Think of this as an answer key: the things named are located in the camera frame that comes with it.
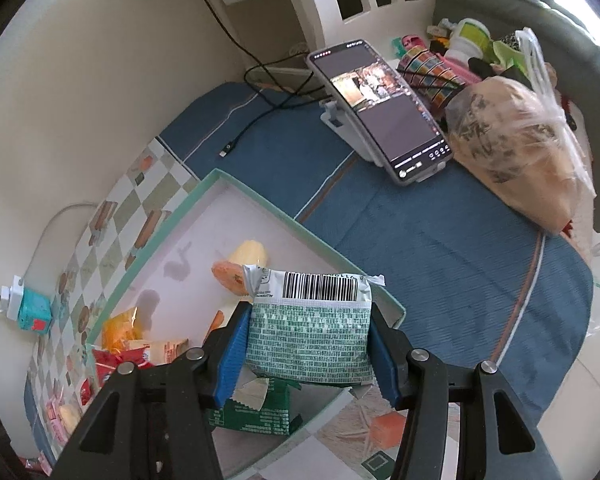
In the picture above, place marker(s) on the white bottle green label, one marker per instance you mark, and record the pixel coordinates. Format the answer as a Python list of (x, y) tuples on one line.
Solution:
[(472, 35)]

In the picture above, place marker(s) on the pink snack packet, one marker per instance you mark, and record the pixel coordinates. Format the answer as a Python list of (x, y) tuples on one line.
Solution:
[(55, 425)]

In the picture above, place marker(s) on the clear plastic bag of bread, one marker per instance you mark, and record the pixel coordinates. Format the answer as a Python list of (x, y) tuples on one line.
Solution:
[(520, 150)]

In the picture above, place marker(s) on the teal cardboard tray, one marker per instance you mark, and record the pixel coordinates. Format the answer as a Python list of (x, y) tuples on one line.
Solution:
[(190, 230)]

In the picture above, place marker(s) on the teal tin box red crab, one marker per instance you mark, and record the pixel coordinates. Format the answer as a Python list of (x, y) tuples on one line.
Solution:
[(32, 310)]

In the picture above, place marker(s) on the red snack packet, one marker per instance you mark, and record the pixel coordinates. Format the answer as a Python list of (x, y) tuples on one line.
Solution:
[(112, 360)]

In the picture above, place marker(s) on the smartphone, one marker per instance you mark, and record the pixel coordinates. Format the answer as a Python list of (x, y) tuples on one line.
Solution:
[(380, 110)]

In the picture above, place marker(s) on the small pink packet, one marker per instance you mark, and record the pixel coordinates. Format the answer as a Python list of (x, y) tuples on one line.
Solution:
[(37, 466)]

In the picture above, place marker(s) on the colourful checked pouch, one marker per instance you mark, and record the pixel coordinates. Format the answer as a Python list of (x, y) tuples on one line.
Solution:
[(430, 72)]

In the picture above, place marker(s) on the clear-wrapped round pale bread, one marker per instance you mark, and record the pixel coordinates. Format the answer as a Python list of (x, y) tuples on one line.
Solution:
[(69, 416)]

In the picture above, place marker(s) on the yellow wrapped cake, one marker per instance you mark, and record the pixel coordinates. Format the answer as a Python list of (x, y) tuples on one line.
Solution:
[(250, 255)]

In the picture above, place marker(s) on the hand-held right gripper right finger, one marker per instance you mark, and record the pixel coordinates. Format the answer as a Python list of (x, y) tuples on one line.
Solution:
[(384, 360)]

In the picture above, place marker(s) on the orange bread packet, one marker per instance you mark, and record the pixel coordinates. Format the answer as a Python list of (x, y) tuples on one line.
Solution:
[(162, 349)]

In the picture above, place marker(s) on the light green patterned snack packet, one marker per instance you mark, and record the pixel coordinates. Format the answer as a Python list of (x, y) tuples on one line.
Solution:
[(310, 340)]

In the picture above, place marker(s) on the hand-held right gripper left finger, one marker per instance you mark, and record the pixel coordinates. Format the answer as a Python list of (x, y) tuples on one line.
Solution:
[(232, 360)]

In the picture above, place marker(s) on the dark green snack packet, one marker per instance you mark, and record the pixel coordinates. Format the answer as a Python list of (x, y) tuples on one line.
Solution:
[(260, 412)]

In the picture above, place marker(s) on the orange-yellow snack packet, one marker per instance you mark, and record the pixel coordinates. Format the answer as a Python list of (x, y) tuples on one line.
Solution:
[(120, 330)]

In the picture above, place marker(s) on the pink plastic toy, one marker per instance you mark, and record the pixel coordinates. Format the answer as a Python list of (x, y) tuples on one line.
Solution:
[(410, 43)]

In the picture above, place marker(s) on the white charger plug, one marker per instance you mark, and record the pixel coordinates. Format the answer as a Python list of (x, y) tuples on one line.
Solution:
[(11, 300)]

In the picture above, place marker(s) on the grey phone stand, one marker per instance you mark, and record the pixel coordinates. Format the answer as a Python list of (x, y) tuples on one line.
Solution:
[(337, 120)]

